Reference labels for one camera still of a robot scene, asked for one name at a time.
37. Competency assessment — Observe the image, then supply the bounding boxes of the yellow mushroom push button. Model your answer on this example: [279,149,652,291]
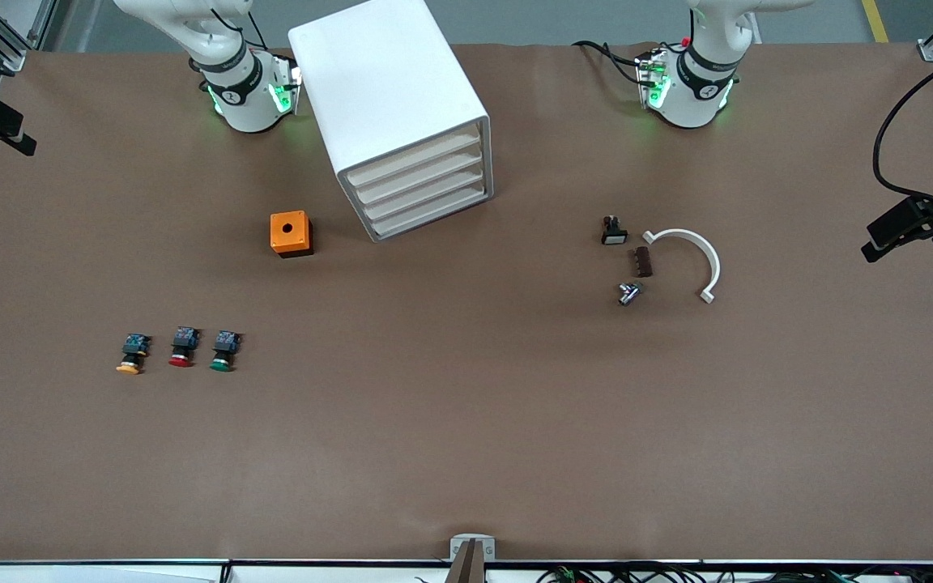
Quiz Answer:
[116,333,151,375]

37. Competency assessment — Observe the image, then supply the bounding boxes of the red mushroom push button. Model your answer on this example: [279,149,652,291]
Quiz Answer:
[168,326,202,368]

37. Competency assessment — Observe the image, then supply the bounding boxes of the green mushroom push button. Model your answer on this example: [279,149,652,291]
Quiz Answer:
[209,330,242,372]

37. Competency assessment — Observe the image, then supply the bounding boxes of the brown table cover sheet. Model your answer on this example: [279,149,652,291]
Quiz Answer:
[0,40,933,564]

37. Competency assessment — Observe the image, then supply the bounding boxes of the aluminium frame extrusions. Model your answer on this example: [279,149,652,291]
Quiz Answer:
[0,0,58,74]

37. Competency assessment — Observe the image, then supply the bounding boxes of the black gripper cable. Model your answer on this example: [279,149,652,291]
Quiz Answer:
[874,40,933,210]

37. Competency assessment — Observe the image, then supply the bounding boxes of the white curved plastic bracket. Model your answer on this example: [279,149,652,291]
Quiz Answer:
[643,228,721,304]

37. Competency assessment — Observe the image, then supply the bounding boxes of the orange button enclosure box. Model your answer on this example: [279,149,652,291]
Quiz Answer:
[271,211,313,258]

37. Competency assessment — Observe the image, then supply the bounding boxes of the black arm base cable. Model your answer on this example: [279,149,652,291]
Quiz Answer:
[572,39,647,86]

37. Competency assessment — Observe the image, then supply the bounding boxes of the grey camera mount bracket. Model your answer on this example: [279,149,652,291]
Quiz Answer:
[449,533,496,563]

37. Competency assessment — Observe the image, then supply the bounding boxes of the brown camera pole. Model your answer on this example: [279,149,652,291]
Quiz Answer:
[444,539,490,583]

